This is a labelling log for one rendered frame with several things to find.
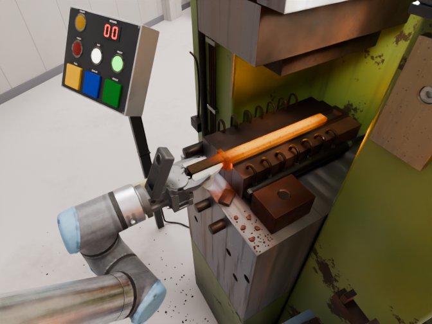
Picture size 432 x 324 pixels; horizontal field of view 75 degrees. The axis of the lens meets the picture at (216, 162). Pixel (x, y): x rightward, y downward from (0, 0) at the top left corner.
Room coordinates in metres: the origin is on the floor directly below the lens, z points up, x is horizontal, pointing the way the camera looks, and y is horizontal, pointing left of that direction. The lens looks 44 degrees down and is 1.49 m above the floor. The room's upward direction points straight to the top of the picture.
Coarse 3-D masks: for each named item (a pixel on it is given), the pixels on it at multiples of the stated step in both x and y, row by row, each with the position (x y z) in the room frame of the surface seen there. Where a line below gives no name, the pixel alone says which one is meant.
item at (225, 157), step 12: (312, 120) 0.66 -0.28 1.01; (324, 120) 0.67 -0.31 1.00; (276, 132) 0.61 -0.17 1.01; (288, 132) 0.61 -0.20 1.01; (252, 144) 0.56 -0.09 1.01; (264, 144) 0.56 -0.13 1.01; (216, 156) 0.51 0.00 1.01; (228, 156) 0.51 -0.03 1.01; (240, 156) 0.52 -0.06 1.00; (192, 168) 0.47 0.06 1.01; (204, 168) 0.47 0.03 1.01; (228, 168) 0.49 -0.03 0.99
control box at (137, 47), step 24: (72, 24) 1.02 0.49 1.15; (96, 24) 0.96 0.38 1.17; (120, 24) 0.91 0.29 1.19; (72, 48) 0.98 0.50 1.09; (96, 48) 0.92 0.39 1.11; (120, 48) 0.87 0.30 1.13; (144, 48) 0.86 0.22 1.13; (96, 72) 0.88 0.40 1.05; (120, 72) 0.83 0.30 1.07; (144, 72) 0.85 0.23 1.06; (144, 96) 0.83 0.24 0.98
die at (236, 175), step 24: (264, 120) 0.70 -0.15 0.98; (288, 120) 0.69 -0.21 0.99; (336, 120) 0.68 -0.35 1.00; (216, 144) 0.58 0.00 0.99; (240, 144) 0.57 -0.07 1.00; (288, 144) 0.58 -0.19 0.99; (312, 144) 0.58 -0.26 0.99; (240, 168) 0.49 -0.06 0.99; (264, 168) 0.49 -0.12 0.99; (240, 192) 0.46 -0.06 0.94
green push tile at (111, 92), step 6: (108, 84) 0.83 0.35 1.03; (114, 84) 0.82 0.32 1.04; (120, 84) 0.81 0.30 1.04; (108, 90) 0.82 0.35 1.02; (114, 90) 0.81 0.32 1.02; (120, 90) 0.80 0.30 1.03; (102, 96) 0.82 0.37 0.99; (108, 96) 0.81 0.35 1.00; (114, 96) 0.80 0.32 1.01; (120, 96) 0.79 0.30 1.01; (108, 102) 0.80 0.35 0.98; (114, 102) 0.79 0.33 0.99
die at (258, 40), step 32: (224, 0) 0.54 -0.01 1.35; (352, 0) 0.56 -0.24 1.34; (384, 0) 0.61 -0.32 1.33; (416, 0) 0.67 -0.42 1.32; (224, 32) 0.53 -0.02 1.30; (256, 32) 0.46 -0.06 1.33; (288, 32) 0.48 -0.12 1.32; (320, 32) 0.53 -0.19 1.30; (352, 32) 0.57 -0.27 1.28; (256, 64) 0.45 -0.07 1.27
